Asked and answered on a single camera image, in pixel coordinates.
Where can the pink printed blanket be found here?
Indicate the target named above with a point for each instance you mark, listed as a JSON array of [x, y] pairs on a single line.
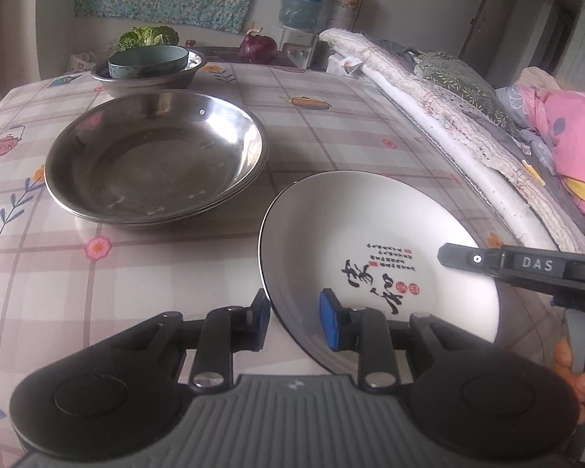
[[575, 131]]

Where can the napa cabbage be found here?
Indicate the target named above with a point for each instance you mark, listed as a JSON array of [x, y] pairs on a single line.
[[148, 36]]

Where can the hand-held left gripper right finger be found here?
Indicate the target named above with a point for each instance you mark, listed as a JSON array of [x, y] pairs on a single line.
[[330, 321]]

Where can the large steel basin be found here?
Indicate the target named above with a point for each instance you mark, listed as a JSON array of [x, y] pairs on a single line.
[[151, 156]]

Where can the rolled floral paper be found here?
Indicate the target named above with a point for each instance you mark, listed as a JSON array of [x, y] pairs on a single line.
[[348, 5]]

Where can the white calligraphy plate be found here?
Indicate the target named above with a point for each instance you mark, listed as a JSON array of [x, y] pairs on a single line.
[[370, 224]]

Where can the steel bowl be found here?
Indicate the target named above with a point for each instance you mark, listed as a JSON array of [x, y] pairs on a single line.
[[126, 85]]

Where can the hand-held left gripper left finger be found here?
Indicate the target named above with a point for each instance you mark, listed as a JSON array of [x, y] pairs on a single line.
[[260, 321]]

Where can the white water dispenser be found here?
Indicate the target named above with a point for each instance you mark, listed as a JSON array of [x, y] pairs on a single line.
[[299, 48]]

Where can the green leaf-print quilt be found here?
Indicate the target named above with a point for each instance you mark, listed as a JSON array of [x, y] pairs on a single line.
[[463, 87]]

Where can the red onion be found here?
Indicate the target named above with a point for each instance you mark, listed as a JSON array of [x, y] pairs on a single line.
[[257, 46]]

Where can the green ceramic bowl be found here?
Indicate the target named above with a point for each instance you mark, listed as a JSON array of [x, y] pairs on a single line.
[[146, 64]]

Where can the grey wardrobe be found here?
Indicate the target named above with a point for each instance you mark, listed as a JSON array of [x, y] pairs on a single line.
[[531, 14]]

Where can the steel plate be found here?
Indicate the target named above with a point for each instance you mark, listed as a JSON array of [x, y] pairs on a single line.
[[151, 226]]

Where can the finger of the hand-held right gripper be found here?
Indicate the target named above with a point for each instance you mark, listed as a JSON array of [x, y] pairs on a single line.
[[468, 258]]

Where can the white plastic bag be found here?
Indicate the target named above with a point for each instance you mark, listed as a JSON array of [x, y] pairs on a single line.
[[81, 62]]

